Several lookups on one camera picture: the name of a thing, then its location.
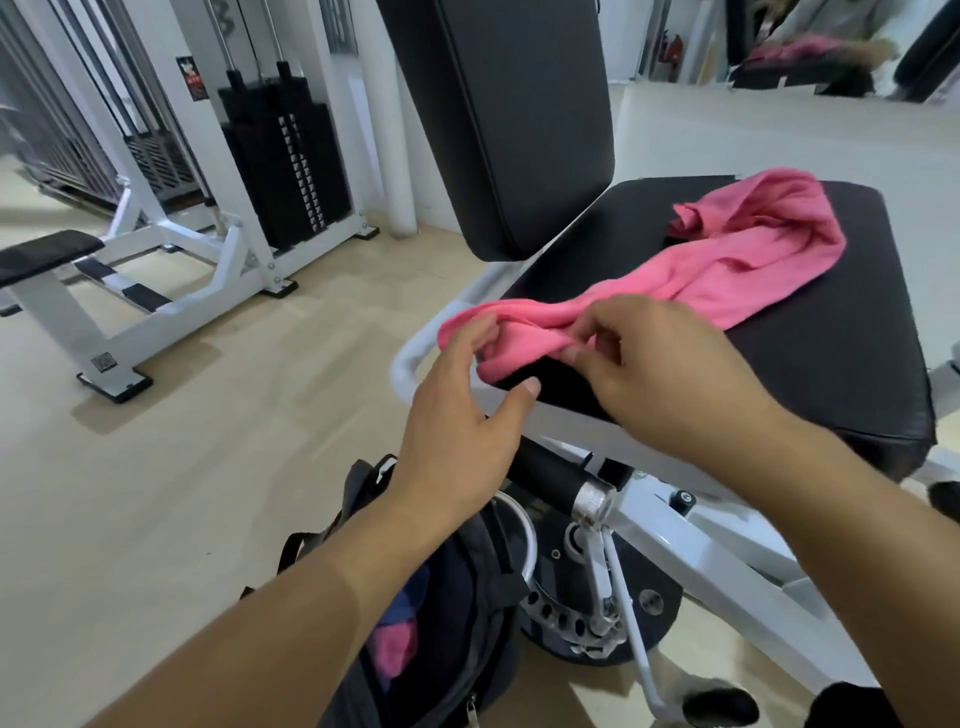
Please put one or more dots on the white weight machine frame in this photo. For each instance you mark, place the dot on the white weight machine frame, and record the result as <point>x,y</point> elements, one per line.
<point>202,292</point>

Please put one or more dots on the wall mirror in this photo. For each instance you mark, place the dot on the wall mirror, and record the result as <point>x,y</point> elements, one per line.
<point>787,45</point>

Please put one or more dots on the black bench pad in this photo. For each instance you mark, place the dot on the black bench pad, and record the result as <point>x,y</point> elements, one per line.
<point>45,256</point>

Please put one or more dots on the person's left hand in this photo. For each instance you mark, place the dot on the person's left hand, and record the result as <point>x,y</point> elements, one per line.
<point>450,450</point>

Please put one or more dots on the pink towel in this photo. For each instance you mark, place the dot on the pink towel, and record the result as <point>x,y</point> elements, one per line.
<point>394,649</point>
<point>712,277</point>

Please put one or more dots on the black weight stack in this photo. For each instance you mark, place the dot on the black weight stack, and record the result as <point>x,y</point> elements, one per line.
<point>281,165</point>

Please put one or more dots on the blue towel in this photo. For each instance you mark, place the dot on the blue towel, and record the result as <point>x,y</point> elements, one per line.
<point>409,596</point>

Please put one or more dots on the grey metal railing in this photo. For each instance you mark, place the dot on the grey metal railing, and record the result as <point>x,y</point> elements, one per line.
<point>75,142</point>

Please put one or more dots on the person's right hand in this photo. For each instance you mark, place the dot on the person's right hand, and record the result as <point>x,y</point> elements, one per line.
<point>675,375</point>

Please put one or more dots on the person's left forearm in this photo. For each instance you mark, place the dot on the person's left forearm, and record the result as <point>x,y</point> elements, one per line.
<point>262,637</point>

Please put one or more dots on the white lever with black grip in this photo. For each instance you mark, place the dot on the white lever with black grip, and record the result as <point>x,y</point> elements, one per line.
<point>720,709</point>

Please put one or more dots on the grey backpack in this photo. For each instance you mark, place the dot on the grey backpack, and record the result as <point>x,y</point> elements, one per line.
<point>465,615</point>

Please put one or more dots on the black backrest pad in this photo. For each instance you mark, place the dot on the black backrest pad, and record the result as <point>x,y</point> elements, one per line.
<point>510,127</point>

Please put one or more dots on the white vertical pipe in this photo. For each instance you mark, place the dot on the white vertical pipe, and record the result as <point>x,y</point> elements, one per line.
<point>390,135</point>

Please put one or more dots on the small black roller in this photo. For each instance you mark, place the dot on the small black roller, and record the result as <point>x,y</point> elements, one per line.
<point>946,501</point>

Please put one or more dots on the black seat pad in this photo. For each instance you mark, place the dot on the black seat pad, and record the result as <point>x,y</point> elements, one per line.
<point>847,352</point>

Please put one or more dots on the person's right forearm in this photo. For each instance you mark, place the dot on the person's right forearm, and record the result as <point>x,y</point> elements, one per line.
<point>862,555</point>

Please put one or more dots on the person's black shorts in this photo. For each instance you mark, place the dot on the person's black shorts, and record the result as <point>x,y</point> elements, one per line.
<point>855,709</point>

